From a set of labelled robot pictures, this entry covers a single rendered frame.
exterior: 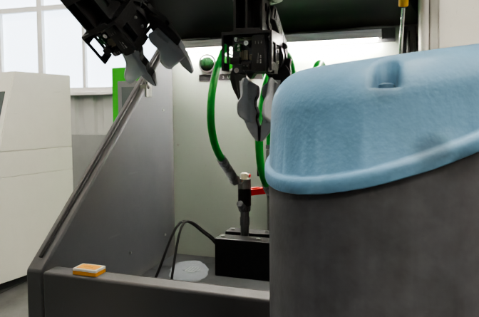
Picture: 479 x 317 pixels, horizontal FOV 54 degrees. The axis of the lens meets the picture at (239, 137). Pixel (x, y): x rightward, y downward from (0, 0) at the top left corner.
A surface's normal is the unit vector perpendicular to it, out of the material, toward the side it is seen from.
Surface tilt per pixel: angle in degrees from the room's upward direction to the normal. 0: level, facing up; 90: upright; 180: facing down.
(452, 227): 90
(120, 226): 90
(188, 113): 90
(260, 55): 91
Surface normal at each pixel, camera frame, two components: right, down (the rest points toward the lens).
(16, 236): 0.86, 0.02
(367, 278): -0.47, 0.05
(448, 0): -0.32, -0.18
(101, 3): 0.83, -0.20
